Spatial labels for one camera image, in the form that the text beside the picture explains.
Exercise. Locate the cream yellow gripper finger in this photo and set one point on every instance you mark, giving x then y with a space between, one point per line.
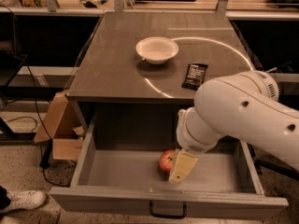
183 163

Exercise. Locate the red apple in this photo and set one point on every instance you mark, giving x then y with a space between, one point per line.
166 160

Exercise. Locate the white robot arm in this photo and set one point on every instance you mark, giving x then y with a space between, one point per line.
244 106

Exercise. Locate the grey open drawer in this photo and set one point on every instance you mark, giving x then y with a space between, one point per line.
118 170

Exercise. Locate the grey counter cabinet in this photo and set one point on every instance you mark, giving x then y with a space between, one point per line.
112 72

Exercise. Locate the black snack bar wrapper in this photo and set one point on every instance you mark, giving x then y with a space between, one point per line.
195 76

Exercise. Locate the white bowl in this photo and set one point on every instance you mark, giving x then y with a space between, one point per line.
156 50

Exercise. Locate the brown cardboard box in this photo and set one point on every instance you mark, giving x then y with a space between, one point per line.
62 127

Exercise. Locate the white sneaker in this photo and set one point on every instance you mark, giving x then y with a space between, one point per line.
24 200

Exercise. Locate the black drawer handle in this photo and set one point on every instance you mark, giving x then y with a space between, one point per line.
163 210

